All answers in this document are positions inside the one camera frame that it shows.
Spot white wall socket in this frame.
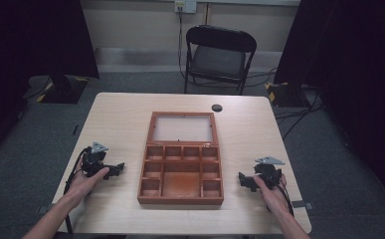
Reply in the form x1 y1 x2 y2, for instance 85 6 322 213
174 0 198 15

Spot black floor cables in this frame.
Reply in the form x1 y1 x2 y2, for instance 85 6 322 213
274 89 324 141

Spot black folding chair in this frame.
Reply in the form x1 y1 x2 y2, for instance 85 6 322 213
183 24 259 97

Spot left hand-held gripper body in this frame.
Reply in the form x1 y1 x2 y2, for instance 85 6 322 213
80 141 114 178

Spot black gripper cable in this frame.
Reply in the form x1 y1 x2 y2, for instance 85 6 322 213
275 182 295 218
63 146 93 234

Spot wooden compartment box with lid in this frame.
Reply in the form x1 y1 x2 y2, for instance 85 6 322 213
136 111 225 206

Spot person's right hand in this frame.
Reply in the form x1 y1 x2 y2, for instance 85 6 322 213
253 172 289 216

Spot black wall socket cable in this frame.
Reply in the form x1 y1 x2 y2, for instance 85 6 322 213
177 9 194 83

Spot grey tape strip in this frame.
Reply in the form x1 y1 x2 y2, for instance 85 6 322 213
36 204 54 215
290 200 314 210

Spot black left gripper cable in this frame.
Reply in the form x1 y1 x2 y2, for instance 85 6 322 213
63 146 93 234

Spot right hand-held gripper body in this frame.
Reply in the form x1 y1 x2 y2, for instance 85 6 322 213
253 155 286 191

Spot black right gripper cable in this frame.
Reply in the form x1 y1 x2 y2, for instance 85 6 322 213
275 182 295 218

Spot black stand base striped tape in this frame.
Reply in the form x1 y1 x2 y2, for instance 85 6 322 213
264 81 315 109
35 74 90 105

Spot person's left hand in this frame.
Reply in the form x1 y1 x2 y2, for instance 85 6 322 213
66 166 110 209

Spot black curtain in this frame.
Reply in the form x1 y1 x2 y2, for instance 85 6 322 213
274 0 385 212

